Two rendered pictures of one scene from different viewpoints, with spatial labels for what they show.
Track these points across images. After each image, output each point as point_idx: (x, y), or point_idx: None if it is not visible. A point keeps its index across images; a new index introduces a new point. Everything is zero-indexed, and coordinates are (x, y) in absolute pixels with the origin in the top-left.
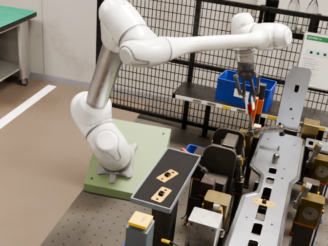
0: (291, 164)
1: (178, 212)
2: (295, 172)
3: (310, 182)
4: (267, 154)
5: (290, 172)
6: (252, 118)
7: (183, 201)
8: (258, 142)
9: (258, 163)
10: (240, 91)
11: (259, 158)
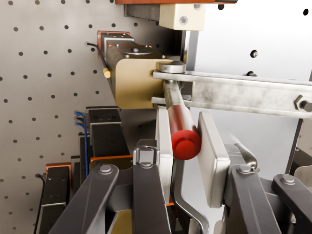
0: (278, 138)
1: (23, 163)
2: (281, 170)
3: (305, 181)
4: (217, 120)
5: (269, 178)
6: (171, 3)
7: (17, 127)
8: (189, 60)
9: (193, 182)
10: (110, 226)
11: (196, 156)
